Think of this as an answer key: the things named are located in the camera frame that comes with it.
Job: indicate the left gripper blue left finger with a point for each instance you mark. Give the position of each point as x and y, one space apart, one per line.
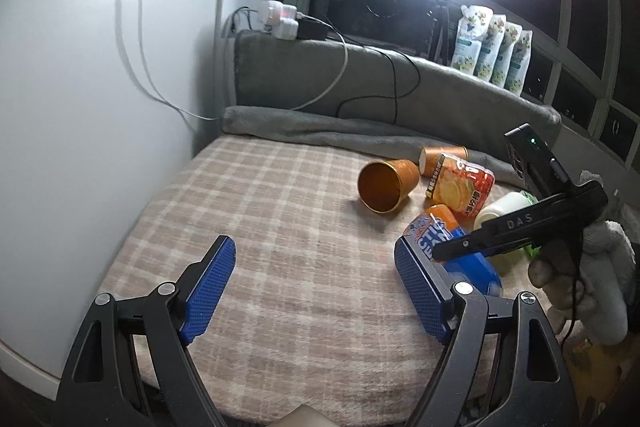
101 383

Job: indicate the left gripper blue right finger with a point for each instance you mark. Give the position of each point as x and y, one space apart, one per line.
529 383

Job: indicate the white plastic cup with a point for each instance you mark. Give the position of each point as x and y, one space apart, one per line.
506 204

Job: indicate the orange red printed cup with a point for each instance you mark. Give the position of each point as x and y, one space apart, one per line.
460 185

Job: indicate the copper orange cup front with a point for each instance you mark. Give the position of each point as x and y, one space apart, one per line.
384 185

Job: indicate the right hand grey glove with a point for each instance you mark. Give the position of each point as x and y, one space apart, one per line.
597 292

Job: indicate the white refill pouch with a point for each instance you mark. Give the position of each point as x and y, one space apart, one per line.
490 47
522 51
471 32
502 63

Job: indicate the beige plaid blanket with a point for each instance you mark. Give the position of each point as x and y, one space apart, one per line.
314 312

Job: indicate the black tripod stand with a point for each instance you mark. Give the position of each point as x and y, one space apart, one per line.
437 38

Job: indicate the grey cushion backrest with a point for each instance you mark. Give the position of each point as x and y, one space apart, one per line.
352 82

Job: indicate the black power adapter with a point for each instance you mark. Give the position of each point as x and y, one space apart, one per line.
310 28

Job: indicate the white round cabinet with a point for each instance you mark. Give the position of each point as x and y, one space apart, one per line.
102 101

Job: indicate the white power strip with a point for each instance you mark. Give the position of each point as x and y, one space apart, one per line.
279 19

